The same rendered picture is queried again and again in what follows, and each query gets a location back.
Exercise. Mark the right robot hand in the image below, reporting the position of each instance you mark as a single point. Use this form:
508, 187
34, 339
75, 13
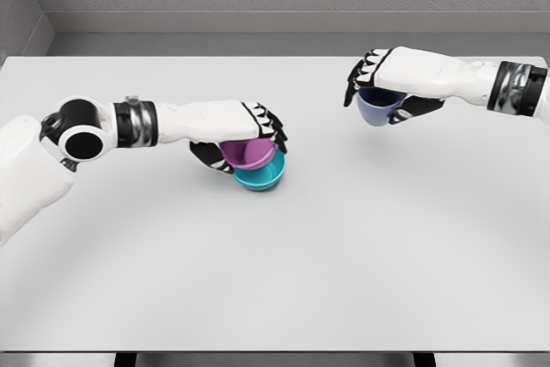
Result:
404, 70

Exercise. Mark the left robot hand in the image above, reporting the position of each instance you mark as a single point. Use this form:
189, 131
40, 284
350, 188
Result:
227, 120

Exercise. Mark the purple bowl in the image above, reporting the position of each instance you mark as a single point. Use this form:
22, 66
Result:
249, 153

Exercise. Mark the blue cup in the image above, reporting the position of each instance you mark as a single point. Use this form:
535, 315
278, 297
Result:
378, 108

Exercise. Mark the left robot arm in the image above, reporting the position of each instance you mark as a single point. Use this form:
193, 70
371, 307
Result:
86, 135

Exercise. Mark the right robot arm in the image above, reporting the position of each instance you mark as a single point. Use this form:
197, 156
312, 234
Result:
494, 79

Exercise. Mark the teal bowl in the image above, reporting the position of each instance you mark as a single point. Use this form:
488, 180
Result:
262, 175

